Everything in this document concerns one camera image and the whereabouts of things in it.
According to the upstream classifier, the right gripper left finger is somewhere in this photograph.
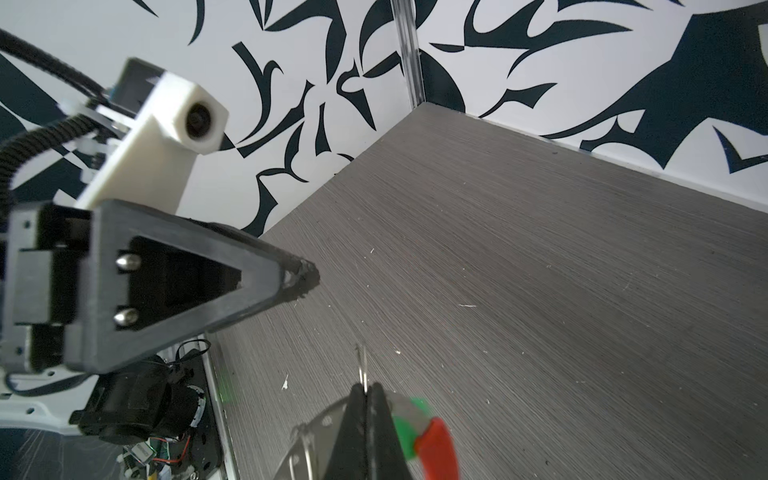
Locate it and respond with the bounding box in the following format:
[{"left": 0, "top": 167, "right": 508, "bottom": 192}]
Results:
[{"left": 323, "top": 383, "right": 367, "bottom": 480}]

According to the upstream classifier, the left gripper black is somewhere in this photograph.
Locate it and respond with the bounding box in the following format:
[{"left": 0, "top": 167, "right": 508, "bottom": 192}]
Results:
[{"left": 1, "top": 200, "right": 320, "bottom": 374}]

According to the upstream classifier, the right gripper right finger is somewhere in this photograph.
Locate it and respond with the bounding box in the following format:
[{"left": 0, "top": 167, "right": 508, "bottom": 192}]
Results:
[{"left": 367, "top": 382, "right": 414, "bottom": 480}]

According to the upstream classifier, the red capped key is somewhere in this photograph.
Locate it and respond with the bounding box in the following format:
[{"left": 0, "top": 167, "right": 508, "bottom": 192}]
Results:
[{"left": 414, "top": 417, "right": 460, "bottom": 480}]

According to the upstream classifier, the green capped key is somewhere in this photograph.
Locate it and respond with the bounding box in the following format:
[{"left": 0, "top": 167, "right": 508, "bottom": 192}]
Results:
[{"left": 392, "top": 395, "right": 433, "bottom": 461}]

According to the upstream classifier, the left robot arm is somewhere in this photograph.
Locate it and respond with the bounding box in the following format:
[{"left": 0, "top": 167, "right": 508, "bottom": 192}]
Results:
[{"left": 1, "top": 200, "right": 320, "bottom": 444}]

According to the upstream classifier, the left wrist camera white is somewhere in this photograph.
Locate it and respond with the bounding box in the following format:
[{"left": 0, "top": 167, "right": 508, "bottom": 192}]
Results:
[{"left": 75, "top": 58, "right": 229, "bottom": 214}]

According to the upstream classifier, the left black corrugated cable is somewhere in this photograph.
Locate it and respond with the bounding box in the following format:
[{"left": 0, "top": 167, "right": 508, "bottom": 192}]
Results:
[{"left": 0, "top": 26, "right": 121, "bottom": 205}]

